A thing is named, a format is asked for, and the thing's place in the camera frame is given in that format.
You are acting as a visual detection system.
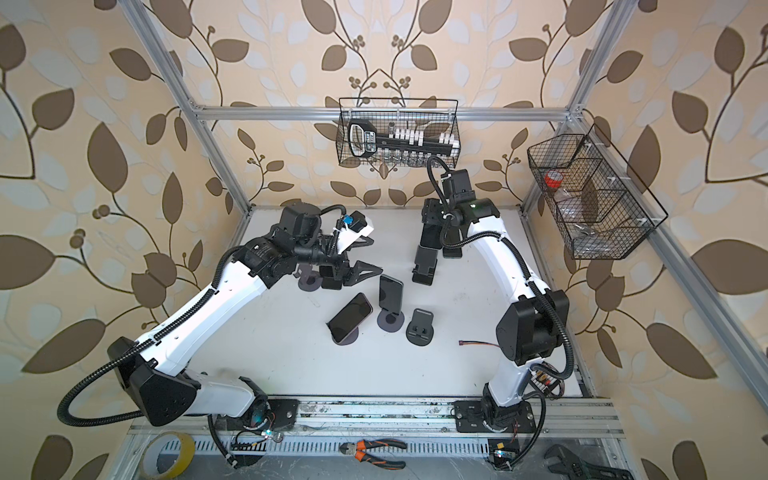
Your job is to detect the silver phone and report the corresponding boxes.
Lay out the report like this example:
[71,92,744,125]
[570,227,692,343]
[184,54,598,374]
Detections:
[419,224,443,250]

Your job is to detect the green phone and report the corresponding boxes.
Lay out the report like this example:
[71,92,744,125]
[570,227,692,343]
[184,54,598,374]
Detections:
[379,274,404,316]
[442,240,463,259]

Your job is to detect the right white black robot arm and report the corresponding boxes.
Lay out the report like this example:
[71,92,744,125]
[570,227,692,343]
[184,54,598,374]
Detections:
[412,155,575,433]

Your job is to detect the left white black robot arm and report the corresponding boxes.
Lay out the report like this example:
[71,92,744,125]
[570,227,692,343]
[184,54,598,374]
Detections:
[57,202,382,439]

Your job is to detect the round purple stand far left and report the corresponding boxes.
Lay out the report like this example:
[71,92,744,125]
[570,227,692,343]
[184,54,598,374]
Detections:
[295,264,322,292]

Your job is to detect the black rectangular stand back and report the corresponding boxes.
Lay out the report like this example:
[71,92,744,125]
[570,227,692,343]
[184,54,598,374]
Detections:
[412,246,439,286]

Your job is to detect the black phone front left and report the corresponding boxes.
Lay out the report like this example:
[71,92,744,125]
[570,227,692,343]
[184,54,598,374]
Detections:
[326,293,373,340]

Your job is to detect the round dark stand front left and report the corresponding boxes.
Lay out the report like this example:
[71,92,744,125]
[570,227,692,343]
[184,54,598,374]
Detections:
[332,328,359,346]

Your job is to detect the round black stand front right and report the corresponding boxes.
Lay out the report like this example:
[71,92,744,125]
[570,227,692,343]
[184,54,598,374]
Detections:
[406,308,434,347]

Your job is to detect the black socket tool set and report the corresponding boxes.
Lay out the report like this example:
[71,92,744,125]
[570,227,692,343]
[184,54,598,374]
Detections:
[346,119,461,159]

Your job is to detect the red capped item in basket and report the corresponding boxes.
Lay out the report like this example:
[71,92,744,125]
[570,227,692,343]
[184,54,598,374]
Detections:
[544,170,564,191]

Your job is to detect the orange black pliers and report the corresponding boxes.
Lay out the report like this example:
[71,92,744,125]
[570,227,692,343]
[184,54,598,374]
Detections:
[338,437,409,471]

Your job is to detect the black charger board with connectors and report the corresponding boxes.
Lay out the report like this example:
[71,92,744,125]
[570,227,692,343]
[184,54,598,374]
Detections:
[531,370,565,399]

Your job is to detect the yellow tape roll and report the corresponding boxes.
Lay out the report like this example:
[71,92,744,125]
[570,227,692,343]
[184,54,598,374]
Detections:
[138,432,196,480]

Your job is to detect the black adjustable wrench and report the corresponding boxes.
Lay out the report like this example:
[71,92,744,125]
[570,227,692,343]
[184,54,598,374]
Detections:
[544,444,634,480]

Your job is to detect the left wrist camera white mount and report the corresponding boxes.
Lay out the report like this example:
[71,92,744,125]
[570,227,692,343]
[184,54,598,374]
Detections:
[336,211,374,254]

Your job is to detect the black wire basket back wall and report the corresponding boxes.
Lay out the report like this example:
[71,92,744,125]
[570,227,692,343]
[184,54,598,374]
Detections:
[335,96,461,169]

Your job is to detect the black wire basket wall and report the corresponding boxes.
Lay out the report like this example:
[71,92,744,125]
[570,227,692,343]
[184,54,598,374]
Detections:
[335,96,461,169]
[527,124,668,260]

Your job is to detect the black wire basket right wall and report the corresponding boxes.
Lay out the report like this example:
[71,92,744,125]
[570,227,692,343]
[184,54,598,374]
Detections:
[527,124,668,260]

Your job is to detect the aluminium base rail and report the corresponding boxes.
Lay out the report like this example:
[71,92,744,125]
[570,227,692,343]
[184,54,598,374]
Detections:
[106,396,645,479]

